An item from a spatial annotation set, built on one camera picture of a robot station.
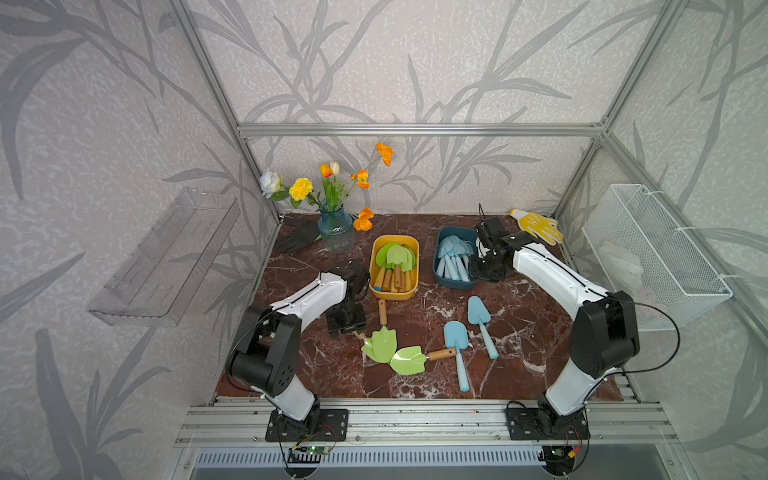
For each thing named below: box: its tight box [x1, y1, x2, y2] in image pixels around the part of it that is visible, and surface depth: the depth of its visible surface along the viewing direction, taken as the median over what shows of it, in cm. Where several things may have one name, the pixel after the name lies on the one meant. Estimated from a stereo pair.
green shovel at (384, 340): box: [372, 299, 397, 364], surface depth 89 cm
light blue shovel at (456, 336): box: [444, 320, 470, 392], surface depth 90 cm
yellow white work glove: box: [508, 208, 564, 246], surface depth 121 cm
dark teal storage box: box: [432, 226, 478, 290], surface depth 104 cm
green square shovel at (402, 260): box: [386, 245, 413, 289], surface depth 104 cm
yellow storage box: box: [369, 234, 420, 301], surface depth 101 cm
